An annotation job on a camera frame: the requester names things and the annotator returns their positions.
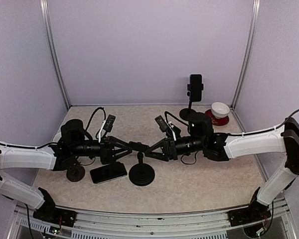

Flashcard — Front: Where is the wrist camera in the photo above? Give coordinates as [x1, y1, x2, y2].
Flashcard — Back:
[96, 115, 116, 143]
[154, 116, 181, 141]

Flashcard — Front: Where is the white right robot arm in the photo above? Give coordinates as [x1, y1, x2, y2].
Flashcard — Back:
[145, 113, 299, 226]

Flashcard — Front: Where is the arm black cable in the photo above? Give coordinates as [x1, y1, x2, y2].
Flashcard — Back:
[0, 107, 108, 166]
[164, 107, 299, 165]

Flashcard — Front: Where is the white ceramic bowl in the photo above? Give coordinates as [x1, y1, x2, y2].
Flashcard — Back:
[211, 102, 230, 119]

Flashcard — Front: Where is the brown-base plate phone stand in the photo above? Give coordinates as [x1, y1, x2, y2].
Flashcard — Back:
[66, 164, 85, 182]

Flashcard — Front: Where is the red round saucer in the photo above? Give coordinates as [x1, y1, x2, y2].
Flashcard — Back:
[205, 109, 229, 126]

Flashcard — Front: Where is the black smartphone blue edge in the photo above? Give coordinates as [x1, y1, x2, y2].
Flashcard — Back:
[100, 157, 117, 165]

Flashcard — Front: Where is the black round-base pole stand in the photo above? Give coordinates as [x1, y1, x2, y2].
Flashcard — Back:
[179, 84, 196, 121]

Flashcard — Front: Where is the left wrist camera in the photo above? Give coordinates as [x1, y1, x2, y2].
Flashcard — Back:
[96, 115, 116, 143]

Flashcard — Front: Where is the blue-edged black smartphone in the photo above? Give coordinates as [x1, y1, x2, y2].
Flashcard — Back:
[189, 74, 203, 102]

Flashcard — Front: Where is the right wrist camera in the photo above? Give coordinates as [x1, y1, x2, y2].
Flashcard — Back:
[154, 116, 181, 141]

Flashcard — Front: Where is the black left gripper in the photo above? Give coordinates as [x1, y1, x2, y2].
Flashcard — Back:
[71, 135, 132, 162]

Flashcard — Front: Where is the light blue mug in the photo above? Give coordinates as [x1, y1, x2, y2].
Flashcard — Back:
[53, 132, 61, 142]

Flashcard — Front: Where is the black smartphone silver edge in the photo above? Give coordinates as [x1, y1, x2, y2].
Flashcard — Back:
[90, 162, 127, 184]

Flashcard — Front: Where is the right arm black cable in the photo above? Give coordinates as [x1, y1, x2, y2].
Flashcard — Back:
[164, 107, 299, 165]

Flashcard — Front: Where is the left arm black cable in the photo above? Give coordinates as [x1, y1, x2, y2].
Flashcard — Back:
[0, 107, 108, 166]

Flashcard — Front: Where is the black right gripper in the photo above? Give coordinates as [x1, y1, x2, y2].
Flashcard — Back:
[144, 135, 205, 162]

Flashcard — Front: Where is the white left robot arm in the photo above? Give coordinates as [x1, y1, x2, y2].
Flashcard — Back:
[0, 119, 132, 222]

